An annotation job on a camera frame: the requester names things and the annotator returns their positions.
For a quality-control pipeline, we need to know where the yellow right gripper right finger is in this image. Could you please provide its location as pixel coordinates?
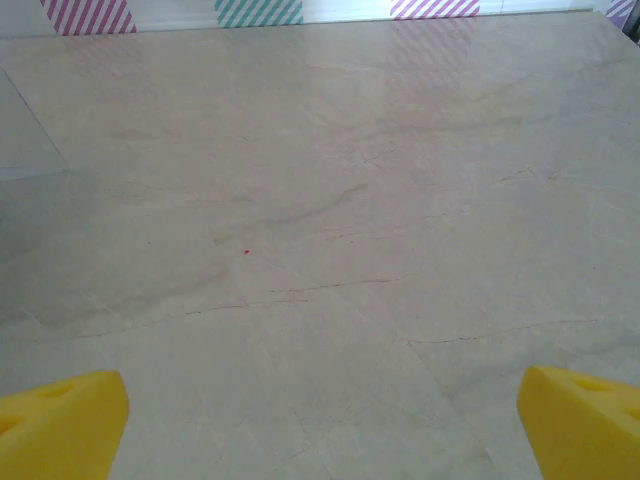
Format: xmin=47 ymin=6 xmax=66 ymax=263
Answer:
xmin=517 ymin=364 xmax=640 ymax=480

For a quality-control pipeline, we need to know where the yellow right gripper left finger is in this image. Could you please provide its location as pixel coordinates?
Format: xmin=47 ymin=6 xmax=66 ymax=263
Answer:
xmin=0 ymin=369 xmax=130 ymax=480

